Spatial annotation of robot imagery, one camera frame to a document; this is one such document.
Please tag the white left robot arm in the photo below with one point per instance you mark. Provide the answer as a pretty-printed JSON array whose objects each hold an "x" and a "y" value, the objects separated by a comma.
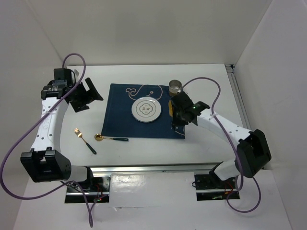
[{"x": 44, "y": 161}]

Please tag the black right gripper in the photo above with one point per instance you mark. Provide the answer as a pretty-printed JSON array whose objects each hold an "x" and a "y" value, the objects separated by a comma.
[{"x": 175, "y": 122}]

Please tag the dark blue embroidered cloth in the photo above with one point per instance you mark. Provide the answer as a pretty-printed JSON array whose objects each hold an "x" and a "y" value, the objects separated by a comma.
[{"x": 120, "y": 122}]

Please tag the aluminium frame rail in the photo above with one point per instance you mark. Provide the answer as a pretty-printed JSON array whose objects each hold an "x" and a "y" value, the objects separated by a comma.
[
  {"x": 230, "y": 69},
  {"x": 158, "y": 168}
]

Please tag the aluminium frame rail right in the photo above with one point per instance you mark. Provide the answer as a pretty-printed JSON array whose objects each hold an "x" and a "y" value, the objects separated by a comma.
[{"x": 230, "y": 69}]

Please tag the gold knife black handle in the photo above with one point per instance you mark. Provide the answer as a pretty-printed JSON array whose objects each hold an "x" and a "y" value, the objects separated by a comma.
[{"x": 170, "y": 108}]

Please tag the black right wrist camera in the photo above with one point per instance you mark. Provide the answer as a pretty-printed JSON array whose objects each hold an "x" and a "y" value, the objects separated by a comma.
[{"x": 181, "y": 100}]

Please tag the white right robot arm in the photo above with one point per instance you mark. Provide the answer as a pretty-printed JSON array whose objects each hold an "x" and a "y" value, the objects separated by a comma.
[{"x": 251, "y": 149}]

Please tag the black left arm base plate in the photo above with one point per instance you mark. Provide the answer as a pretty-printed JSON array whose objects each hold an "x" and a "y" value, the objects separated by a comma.
[{"x": 97, "y": 191}]

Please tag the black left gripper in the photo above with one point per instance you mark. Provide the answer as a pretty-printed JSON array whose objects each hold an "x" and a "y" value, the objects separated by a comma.
[{"x": 89, "y": 96}]

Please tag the gold fork black handle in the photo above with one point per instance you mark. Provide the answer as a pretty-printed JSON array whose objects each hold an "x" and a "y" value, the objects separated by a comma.
[{"x": 80, "y": 135}]

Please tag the white round dinner plate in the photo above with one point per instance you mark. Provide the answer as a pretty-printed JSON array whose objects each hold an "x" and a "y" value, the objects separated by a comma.
[{"x": 146, "y": 109}]

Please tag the aluminium frame rail front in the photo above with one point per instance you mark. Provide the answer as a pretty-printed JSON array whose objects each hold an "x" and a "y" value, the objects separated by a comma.
[{"x": 158, "y": 168}]

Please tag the gold spoon black handle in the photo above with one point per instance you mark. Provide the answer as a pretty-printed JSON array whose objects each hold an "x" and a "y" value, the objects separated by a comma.
[{"x": 99, "y": 137}]

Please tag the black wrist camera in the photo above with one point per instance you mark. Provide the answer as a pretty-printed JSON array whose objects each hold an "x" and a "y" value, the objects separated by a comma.
[
  {"x": 181, "y": 100},
  {"x": 64, "y": 74}
]

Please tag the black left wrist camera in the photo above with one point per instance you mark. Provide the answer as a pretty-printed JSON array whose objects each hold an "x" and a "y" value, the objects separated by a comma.
[{"x": 64, "y": 74}]

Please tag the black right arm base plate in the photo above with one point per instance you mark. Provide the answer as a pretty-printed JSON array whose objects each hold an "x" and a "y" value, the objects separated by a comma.
[{"x": 207, "y": 189}]

